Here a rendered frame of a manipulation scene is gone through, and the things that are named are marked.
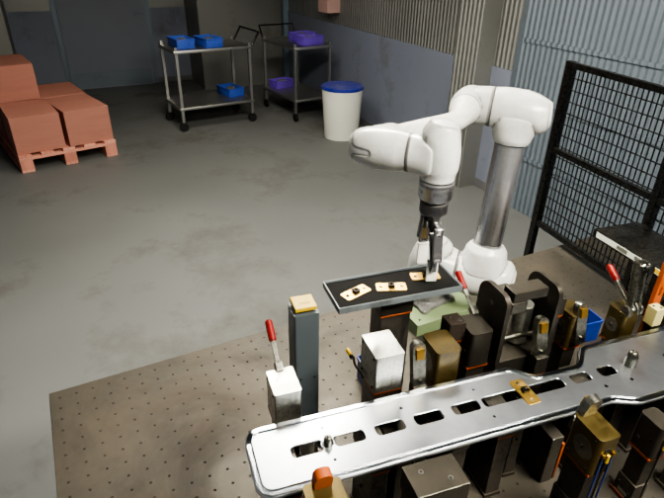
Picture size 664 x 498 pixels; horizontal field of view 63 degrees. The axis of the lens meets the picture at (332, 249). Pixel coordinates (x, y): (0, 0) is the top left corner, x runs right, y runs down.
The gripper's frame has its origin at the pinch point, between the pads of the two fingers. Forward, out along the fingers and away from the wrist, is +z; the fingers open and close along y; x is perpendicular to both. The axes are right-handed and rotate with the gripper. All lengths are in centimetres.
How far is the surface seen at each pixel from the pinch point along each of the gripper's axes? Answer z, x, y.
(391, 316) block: 12.1, -11.0, 7.2
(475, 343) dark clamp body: 15.0, 10.1, 17.8
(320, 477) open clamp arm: 10, -37, 59
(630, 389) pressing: 20, 46, 35
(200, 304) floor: 120, -87, -160
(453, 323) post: 10.1, 4.1, 14.8
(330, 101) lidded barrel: 75, 38, -474
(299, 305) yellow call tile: 4.0, -37.0, 10.2
